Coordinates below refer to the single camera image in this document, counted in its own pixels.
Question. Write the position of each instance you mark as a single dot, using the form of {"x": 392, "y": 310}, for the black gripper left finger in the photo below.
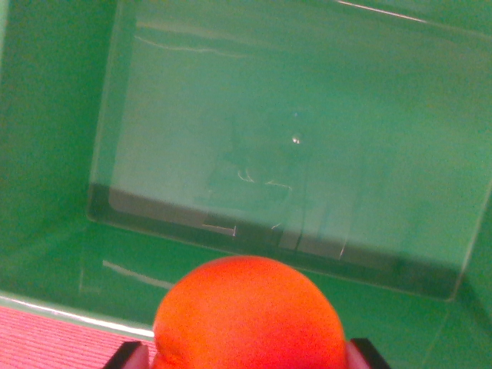
{"x": 128, "y": 357}

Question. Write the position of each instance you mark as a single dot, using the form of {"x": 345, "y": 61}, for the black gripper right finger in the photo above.
{"x": 367, "y": 355}

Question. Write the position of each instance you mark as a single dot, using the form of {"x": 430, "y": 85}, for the yellow orange apricot fruit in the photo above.
{"x": 250, "y": 315}

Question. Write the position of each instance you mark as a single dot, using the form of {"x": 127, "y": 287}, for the green plastic bin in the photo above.
{"x": 269, "y": 115}

